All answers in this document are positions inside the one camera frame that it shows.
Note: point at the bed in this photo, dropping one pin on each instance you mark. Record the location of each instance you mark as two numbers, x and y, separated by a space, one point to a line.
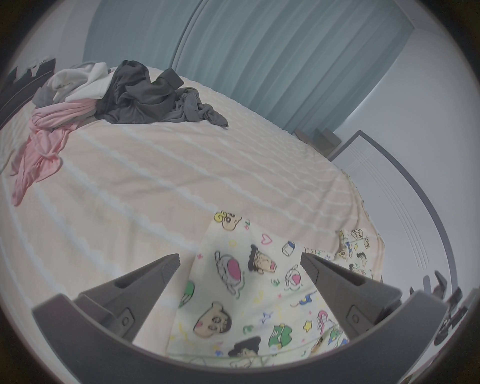
187 168

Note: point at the white printed pyjama top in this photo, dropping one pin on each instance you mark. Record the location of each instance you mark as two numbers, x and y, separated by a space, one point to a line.
232 300

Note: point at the black garment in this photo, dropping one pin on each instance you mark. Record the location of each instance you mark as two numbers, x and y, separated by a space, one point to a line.
138 97

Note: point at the blue-green curtain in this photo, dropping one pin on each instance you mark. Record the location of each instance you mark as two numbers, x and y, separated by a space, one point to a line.
292 56
142 30

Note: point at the dark grey garment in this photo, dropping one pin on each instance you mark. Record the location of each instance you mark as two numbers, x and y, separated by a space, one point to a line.
198 108

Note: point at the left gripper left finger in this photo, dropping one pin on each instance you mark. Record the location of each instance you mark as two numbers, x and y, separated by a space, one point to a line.
135 296

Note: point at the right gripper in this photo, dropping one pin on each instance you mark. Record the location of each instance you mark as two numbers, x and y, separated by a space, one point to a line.
453 326

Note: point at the white garment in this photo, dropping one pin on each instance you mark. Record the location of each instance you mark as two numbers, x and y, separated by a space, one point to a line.
82 80

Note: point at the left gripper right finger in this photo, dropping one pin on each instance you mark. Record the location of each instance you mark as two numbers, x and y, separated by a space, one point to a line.
348 296

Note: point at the grey bedside table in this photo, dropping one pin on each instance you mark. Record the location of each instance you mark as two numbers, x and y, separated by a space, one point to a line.
318 140

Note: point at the pink garment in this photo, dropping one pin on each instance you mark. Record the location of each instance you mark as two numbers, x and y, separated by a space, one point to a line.
41 150

